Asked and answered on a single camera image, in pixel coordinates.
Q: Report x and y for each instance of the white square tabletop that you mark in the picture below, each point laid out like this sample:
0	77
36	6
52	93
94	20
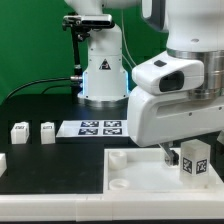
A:
144	170

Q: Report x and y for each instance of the black camera on stand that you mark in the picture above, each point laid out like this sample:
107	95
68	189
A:
80	27

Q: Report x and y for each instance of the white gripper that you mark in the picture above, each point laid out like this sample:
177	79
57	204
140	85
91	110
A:
158	119

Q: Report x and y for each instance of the white block left edge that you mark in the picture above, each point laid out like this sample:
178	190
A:
3	164

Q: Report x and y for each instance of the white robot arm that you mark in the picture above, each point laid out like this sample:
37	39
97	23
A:
187	29

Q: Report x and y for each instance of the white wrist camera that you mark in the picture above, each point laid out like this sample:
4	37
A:
165	74

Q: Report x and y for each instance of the white L-shaped fence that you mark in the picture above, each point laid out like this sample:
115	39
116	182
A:
111	207

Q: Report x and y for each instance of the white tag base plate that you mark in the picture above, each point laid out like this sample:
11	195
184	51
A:
92	128

